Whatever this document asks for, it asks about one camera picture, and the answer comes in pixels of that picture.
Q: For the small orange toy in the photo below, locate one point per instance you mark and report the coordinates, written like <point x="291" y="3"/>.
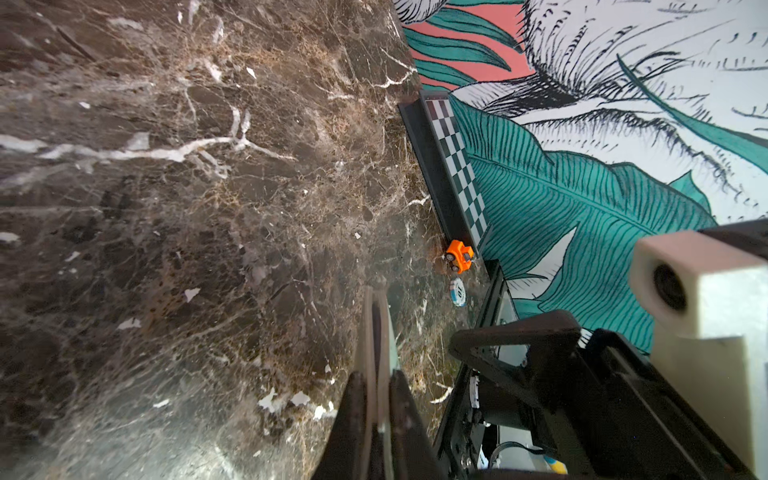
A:
<point x="460" y="256"/>

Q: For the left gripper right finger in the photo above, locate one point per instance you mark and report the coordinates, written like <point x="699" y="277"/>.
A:
<point x="413" y="456"/>

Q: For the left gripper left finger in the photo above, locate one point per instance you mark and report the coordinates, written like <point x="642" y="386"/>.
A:
<point x="343" y="456"/>

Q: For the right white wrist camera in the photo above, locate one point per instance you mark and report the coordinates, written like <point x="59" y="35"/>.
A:
<point x="708" y="301"/>

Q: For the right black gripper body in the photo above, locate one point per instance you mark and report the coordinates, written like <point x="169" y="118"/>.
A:
<point x="541" y="394"/>

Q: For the small white round disc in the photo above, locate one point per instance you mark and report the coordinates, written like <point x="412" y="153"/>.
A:
<point x="457" y="292"/>

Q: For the black white checkerboard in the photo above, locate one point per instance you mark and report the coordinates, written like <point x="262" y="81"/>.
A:
<point x="439" y="146"/>

